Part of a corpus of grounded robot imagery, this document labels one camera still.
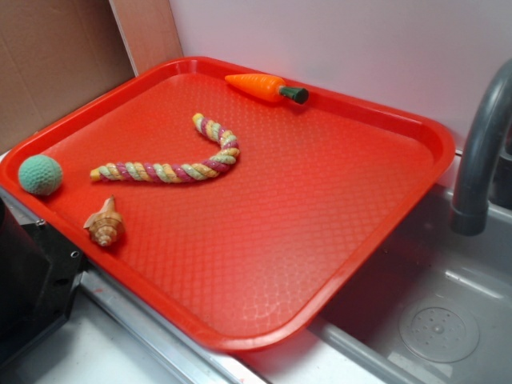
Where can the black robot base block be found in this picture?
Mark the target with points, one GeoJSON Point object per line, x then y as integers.
{"type": "Point", "coordinates": [40, 271]}

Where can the green textured ball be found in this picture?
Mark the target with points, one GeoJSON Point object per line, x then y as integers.
{"type": "Point", "coordinates": [40, 175]}

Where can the red plastic tray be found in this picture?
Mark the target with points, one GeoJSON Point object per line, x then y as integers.
{"type": "Point", "coordinates": [247, 259]}

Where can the orange toy carrot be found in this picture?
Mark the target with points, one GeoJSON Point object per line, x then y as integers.
{"type": "Point", "coordinates": [267, 87]}

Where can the tan spiral seashell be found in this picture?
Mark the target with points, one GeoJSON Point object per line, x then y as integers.
{"type": "Point", "coordinates": [106, 226]}

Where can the light wooden board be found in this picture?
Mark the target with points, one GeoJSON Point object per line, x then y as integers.
{"type": "Point", "coordinates": [148, 31]}

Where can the grey plastic sink basin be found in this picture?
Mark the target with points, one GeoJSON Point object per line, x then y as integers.
{"type": "Point", "coordinates": [429, 306]}

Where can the brown cardboard sheet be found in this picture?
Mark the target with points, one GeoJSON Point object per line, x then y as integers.
{"type": "Point", "coordinates": [55, 57]}

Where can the grey toy faucet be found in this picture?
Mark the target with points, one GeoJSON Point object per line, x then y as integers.
{"type": "Point", "coordinates": [484, 173]}

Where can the multicolour twisted rope toy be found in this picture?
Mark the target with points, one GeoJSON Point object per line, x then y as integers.
{"type": "Point", "coordinates": [207, 169]}

